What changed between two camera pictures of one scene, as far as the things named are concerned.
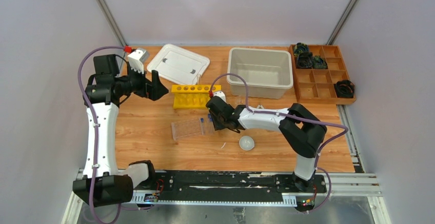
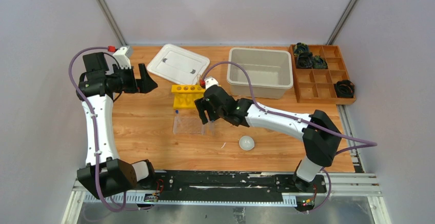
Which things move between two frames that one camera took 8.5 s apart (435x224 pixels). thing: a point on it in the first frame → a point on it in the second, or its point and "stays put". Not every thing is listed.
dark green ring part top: x=300 y=47 stays put
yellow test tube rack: x=189 y=97 stays put
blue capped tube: x=202 y=126 → x=177 y=119
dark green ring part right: x=318 y=63 stays put
